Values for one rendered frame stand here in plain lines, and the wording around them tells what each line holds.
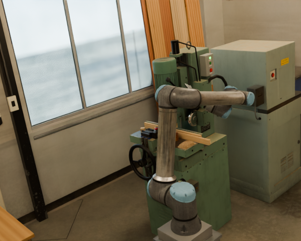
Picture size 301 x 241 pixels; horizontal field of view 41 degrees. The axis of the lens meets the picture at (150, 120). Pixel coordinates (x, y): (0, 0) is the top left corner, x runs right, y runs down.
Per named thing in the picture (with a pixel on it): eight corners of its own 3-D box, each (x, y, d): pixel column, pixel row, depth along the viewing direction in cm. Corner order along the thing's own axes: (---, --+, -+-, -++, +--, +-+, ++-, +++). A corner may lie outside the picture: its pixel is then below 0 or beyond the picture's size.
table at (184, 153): (121, 146, 321) (120, 138, 319) (148, 133, 341) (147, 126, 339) (177, 163, 279) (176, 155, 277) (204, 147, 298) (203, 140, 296)
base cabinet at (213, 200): (150, 233, 348) (140, 158, 324) (193, 203, 384) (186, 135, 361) (190, 253, 316) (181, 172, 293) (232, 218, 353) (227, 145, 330)
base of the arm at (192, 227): (208, 226, 242) (207, 213, 238) (183, 240, 232) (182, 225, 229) (188, 213, 257) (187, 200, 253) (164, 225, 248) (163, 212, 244)
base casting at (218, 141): (140, 158, 324) (139, 148, 321) (186, 135, 361) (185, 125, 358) (182, 172, 293) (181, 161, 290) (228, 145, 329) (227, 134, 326)
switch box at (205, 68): (200, 76, 308) (198, 55, 303) (208, 72, 315) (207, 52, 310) (207, 76, 304) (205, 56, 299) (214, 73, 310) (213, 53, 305)
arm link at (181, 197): (185, 223, 231) (182, 196, 225) (165, 212, 244) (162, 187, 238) (202, 211, 240) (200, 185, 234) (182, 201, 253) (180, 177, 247)
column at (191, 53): (177, 136, 336) (168, 51, 312) (194, 128, 350) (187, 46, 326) (198, 142, 320) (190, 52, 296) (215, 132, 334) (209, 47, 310)
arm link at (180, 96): (186, 89, 218) (257, 90, 263) (170, 86, 228) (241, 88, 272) (184, 110, 221) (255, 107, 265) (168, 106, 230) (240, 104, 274)
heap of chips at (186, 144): (176, 147, 291) (176, 143, 290) (187, 141, 299) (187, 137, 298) (185, 149, 285) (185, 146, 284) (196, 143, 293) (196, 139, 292)
